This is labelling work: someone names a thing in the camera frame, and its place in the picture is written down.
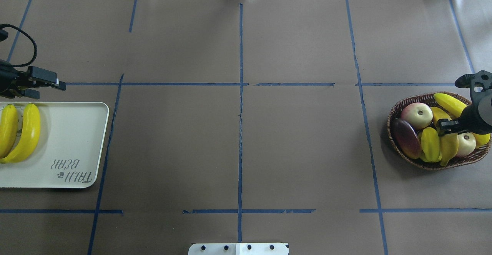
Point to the yellow banana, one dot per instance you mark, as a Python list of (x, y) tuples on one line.
[(455, 107), (29, 138), (8, 129)]

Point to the red yellow peach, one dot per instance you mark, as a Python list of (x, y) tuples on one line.
[(418, 115)]

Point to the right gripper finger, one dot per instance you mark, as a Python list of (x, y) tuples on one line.
[(447, 131), (448, 124)]

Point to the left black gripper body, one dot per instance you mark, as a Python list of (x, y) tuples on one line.
[(8, 81)]

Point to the white bear tray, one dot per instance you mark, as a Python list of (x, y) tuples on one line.
[(69, 150)]

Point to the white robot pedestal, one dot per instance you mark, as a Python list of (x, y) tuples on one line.
[(265, 248)]

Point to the yellow starfruit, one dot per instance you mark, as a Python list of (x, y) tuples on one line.
[(430, 145)]

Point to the dark red mango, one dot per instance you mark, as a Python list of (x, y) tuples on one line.
[(406, 138)]

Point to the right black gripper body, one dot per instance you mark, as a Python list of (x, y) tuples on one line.
[(478, 117)]

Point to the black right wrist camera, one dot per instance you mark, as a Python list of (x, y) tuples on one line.
[(479, 85)]

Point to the brown wicker basket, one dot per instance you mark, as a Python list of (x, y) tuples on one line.
[(428, 98)]

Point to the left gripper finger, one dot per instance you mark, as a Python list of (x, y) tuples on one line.
[(28, 93), (39, 77)]

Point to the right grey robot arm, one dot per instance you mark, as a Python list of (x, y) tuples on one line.
[(485, 112)]

